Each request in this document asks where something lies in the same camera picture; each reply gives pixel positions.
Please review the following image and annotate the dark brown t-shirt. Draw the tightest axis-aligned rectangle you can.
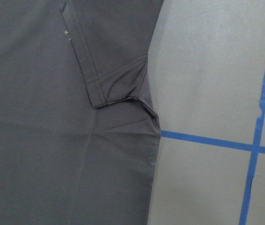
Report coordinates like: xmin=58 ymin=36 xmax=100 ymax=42
xmin=0 ymin=0 xmax=163 ymax=225

